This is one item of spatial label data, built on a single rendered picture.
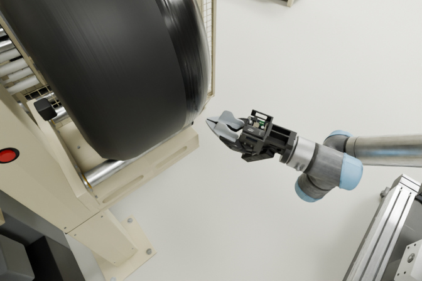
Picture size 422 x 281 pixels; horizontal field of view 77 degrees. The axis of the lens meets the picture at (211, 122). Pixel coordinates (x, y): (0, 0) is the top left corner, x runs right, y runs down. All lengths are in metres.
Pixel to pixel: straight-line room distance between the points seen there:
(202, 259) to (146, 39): 1.30
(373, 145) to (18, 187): 0.85
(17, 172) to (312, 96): 2.01
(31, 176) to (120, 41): 0.46
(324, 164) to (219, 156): 1.25
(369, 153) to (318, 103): 1.55
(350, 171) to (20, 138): 0.70
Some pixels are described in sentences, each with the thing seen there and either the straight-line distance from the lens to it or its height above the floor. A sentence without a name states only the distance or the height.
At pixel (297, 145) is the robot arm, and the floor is 1.06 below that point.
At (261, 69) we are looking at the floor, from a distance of 2.43.
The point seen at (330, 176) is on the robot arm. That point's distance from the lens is 0.63.
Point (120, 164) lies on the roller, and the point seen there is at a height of 0.91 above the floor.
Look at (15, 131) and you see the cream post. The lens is 0.68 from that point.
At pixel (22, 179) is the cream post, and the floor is 0.97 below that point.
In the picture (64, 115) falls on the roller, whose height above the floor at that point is 0.91.
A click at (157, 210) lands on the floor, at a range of 1.67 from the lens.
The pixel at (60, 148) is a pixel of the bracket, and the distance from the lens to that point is 0.81.
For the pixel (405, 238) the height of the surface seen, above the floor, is 0.21.
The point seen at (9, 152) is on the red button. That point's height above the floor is 1.07.
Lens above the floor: 1.55
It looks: 52 degrees down
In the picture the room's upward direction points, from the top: straight up
